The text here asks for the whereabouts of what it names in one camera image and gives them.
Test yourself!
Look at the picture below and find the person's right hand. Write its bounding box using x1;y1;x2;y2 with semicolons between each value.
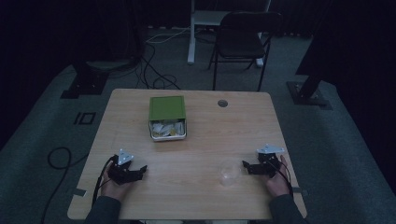
263;155;292;198

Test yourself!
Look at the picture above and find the white desk frame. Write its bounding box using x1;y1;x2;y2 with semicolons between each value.
187;0;273;68

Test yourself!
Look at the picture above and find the black floor cable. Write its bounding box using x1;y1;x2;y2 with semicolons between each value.
39;147;91;224

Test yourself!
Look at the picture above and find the tangle of black cables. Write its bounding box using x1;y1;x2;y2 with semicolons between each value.
135;42;182;91

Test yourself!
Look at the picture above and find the left hand-held gripper cable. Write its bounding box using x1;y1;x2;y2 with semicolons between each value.
92;156;116;207

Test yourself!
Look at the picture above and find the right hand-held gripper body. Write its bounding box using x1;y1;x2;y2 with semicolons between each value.
256;143;286;178

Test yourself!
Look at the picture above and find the clear plastic cup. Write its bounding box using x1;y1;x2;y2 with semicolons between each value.
218;160;243;188

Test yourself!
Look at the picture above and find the right hand-held gripper cable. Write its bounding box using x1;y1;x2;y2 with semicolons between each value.
273;160;294;197

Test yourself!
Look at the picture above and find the person's left hand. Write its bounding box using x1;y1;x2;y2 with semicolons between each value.
100;169;134;202

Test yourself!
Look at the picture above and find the black stand base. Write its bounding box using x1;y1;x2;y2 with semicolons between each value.
286;0;333;111
60;60;110;100

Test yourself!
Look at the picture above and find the hand-held gripper cable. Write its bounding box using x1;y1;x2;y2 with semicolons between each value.
273;160;294;197
92;156;116;207

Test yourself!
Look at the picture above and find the pile of white sachets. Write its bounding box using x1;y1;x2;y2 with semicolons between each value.
150;120;186;138

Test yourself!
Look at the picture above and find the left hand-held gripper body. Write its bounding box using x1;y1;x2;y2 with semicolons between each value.
106;148;138;186

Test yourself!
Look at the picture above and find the black folding chair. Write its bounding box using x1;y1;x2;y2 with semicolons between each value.
207;11;283;92

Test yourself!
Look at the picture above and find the green box with metal drawer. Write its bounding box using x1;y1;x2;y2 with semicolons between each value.
148;95;188;143

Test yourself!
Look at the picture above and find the white cable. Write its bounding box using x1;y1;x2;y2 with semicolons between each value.
145;26;191;45

